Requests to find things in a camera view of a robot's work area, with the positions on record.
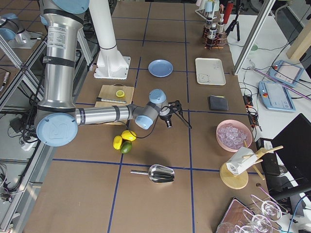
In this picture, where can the steel ice scoop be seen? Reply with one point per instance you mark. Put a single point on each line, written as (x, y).
(158, 174)

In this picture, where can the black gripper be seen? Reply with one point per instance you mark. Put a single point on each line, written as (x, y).
(175, 113)

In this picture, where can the blue teach pendant far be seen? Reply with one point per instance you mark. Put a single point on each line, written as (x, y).
(286, 72)

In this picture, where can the yellow lemon upper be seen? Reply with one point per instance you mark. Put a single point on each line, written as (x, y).
(117, 142)

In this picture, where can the wooden stand with carton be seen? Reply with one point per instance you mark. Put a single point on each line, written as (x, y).
(234, 174)

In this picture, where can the blue teach pendant near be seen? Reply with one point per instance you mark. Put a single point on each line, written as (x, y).
(275, 97)

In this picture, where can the yellow lemon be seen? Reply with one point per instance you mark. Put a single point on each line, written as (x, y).
(117, 142)
(129, 135)

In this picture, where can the blue plate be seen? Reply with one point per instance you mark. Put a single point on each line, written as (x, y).
(160, 68)

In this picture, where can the white wire cup rack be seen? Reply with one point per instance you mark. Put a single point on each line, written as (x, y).
(207, 8)

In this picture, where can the black camera tripod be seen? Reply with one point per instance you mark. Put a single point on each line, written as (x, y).
(235, 23)

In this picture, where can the steel rod black cap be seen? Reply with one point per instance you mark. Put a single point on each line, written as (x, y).
(110, 100)

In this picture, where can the drink bottle bottom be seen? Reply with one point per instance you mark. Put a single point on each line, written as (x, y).
(212, 32)

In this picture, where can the drink bottle right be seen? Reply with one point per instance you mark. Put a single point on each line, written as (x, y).
(220, 25)

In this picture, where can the pink ice bowl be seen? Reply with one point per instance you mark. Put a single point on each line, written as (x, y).
(231, 135)

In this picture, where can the lemon half slice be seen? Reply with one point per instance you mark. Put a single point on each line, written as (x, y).
(120, 93)

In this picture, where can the green bowl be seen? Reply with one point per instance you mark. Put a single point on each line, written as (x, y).
(254, 48)

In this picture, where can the wooden cutting board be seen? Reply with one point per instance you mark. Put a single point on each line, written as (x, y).
(109, 92)

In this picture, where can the aluminium frame post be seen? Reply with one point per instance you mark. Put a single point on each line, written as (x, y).
(258, 24)

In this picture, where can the black monitor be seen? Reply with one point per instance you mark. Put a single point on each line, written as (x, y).
(295, 154)

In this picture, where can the drink bottle left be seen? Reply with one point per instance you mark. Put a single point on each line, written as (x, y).
(208, 23)

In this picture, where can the drink bottle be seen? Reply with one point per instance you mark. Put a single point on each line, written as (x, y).
(208, 23)
(212, 32)
(220, 25)

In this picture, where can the yellow lemon lower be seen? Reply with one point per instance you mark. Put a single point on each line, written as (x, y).
(129, 135)

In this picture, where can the cream bear tray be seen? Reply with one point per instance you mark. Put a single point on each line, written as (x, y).
(209, 71)

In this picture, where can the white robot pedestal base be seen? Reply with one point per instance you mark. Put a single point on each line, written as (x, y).
(110, 64)

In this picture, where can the red cylinder tube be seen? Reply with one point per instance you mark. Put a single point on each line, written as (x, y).
(228, 10)

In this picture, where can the copper wire bottle rack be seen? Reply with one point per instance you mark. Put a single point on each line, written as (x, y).
(219, 42)

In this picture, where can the wine glass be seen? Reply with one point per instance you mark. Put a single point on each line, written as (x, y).
(268, 206)

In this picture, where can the grey folded cloth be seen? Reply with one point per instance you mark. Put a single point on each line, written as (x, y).
(217, 103)

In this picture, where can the blue teach pendant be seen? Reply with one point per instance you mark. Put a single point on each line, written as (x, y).
(275, 97)
(286, 72)

